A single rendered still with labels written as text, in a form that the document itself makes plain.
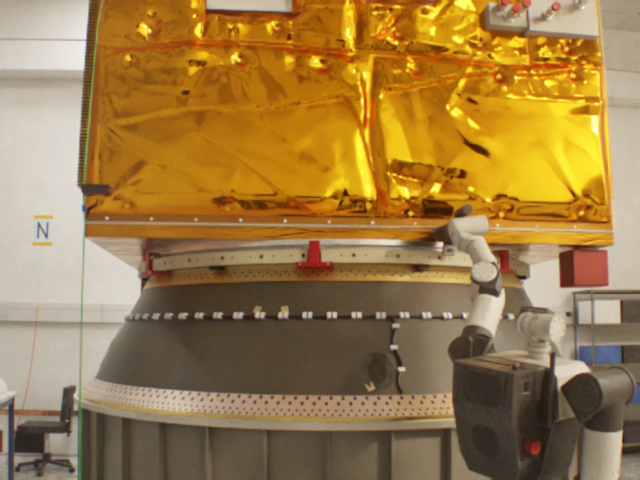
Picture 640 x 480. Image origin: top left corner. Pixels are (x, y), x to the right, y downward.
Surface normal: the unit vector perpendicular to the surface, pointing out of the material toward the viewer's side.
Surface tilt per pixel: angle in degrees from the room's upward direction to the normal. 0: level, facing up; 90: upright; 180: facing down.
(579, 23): 90
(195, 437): 90
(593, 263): 90
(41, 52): 90
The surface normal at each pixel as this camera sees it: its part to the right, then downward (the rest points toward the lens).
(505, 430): -0.81, 0.26
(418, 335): 0.24, -0.55
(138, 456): -0.63, -0.08
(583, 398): -0.83, 0.00
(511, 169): 0.07, -0.09
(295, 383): -0.13, -0.56
